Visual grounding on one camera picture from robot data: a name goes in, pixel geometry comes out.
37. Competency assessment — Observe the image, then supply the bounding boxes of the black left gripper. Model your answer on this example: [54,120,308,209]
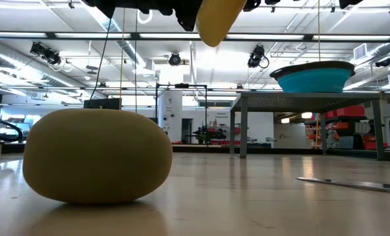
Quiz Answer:
[81,0,204,33]

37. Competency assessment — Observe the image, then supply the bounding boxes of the yellow orange mango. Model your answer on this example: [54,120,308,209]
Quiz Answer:
[195,0,248,48]

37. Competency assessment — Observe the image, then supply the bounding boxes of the blue collapsible bowl grey rim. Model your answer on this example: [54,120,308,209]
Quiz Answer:
[269,60,356,94]

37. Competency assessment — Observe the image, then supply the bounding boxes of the brown kiwi fruit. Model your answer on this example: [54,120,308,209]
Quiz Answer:
[22,108,174,204]

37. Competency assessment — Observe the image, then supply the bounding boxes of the white round column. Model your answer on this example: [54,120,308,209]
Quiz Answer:
[157,90,184,142]

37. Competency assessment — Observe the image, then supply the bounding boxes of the grey perforated metal riser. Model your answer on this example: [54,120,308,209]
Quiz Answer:
[229,90,385,161]

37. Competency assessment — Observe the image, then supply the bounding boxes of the green potted plants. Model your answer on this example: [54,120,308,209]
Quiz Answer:
[193,125,229,146]

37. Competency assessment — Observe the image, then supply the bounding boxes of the black monitor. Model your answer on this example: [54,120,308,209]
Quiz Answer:
[83,97,122,111]

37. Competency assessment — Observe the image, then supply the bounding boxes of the shelf with red bins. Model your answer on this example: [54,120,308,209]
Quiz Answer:
[305,104,390,151]

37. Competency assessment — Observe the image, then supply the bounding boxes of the black tubular stand frame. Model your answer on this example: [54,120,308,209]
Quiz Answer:
[154,83,209,146]

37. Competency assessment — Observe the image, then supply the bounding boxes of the black hanging arm cable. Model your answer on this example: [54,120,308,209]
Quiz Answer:
[88,16,113,101]

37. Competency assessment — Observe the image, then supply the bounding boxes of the black aluminium table frame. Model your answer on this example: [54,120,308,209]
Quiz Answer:
[0,140,390,162]

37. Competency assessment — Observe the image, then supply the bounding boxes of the black corrugated hose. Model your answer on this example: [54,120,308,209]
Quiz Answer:
[0,106,24,144]

